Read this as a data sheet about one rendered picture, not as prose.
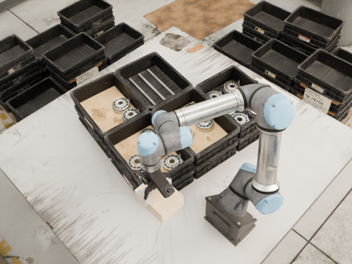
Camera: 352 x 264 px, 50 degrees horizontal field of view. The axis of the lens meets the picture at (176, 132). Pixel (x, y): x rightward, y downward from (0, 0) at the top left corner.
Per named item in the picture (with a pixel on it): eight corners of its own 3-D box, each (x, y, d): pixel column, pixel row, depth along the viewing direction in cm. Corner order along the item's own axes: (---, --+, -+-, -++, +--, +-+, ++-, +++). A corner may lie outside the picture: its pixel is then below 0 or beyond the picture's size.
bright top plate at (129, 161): (150, 165, 192) (150, 164, 191) (132, 173, 189) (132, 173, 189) (141, 151, 198) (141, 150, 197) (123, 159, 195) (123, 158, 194)
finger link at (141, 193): (137, 198, 153) (144, 180, 149) (146, 208, 150) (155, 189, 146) (131, 200, 150) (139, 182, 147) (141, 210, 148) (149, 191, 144)
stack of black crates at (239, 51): (266, 68, 340) (270, 47, 322) (245, 85, 327) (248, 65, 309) (232, 48, 358) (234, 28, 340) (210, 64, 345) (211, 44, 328)
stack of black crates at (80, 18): (101, 34, 380) (92, -7, 345) (121, 47, 366) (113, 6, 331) (68, 53, 363) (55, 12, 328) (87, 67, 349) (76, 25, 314)
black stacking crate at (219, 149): (239, 142, 205) (241, 129, 196) (195, 170, 194) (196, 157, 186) (194, 100, 226) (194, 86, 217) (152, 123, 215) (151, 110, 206)
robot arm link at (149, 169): (164, 157, 135) (147, 171, 132) (165, 165, 139) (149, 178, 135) (150, 146, 139) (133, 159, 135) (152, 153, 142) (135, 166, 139)
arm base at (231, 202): (248, 214, 181) (259, 198, 178) (236, 219, 168) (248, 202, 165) (224, 195, 188) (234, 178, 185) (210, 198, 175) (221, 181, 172)
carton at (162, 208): (184, 205, 156) (183, 195, 150) (162, 224, 151) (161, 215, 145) (157, 181, 164) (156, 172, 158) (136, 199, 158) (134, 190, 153)
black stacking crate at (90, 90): (152, 123, 215) (150, 110, 207) (106, 149, 205) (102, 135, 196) (116, 85, 236) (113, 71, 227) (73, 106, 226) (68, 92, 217)
